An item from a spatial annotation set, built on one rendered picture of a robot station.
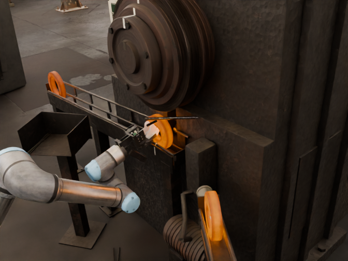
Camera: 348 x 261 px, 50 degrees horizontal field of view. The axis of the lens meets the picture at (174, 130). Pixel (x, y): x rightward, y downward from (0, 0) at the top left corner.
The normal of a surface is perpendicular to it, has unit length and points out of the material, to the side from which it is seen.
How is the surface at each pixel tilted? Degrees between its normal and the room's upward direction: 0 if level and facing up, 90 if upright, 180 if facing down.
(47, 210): 0
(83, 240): 0
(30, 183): 55
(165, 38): 64
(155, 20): 45
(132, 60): 90
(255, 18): 90
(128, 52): 90
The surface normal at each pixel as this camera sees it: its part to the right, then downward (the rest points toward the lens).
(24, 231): -0.06, -0.87
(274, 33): -0.77, 0.35
